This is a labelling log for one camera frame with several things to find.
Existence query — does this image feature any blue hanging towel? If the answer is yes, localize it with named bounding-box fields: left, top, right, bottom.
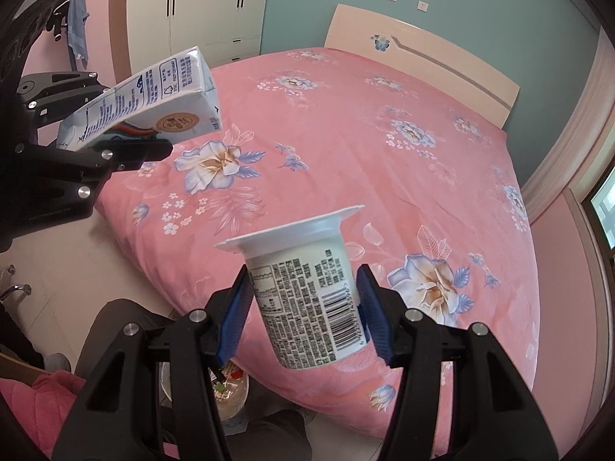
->
left=66, top=0, right=91, bottom=69

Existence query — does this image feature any chrome metal bracket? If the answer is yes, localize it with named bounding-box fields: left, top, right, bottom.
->
left=0, top=264, right=32, bottom=298

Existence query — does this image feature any white milk carton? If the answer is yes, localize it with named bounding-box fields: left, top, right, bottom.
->
left=56, top=46, right=223, bottom=151

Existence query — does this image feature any cream bed headboard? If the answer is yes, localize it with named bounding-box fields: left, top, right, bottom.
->
left=324, top=4, right=521, bottom=129

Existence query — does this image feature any black office chair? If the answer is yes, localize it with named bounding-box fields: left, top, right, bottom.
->
left=0, top=0, right=73, bottom=73

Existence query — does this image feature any white yogurt cup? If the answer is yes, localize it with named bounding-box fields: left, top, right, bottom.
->
left=214, top=205, right=371, bottom=370

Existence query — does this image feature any window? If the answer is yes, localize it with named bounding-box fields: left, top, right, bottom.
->
left=581, top=163, right=615, bottom=250

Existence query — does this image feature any pink fleece jacket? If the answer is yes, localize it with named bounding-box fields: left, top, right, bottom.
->
left=0, top=372, right=87, bottom=459

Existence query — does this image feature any white paper cup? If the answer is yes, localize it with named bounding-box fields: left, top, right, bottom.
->
left=158, top=358, right=251, bottom=423

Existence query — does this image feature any person's right leg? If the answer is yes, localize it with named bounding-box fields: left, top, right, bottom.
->
left=226, top=408, right=313, bottom=461

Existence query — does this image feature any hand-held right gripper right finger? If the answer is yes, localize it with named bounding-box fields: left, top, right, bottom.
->
left=356, top=263, right=560, bottom=461

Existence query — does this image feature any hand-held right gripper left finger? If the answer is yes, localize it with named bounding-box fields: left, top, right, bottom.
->
left=52, top=265, right=254, bottom=461

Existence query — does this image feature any pink floral blanket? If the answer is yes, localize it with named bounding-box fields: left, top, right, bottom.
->
left=93, top=47, right=539, bottom=457

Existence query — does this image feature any cream wardrobe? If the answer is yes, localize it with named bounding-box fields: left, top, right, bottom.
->
left=110, top=0, right=274, bottom=88

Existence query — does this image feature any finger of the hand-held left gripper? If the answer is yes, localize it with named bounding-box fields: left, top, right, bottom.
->
left=14, top=135, right=174, bottom=200
left=17, top=71, right=113, bottom=128

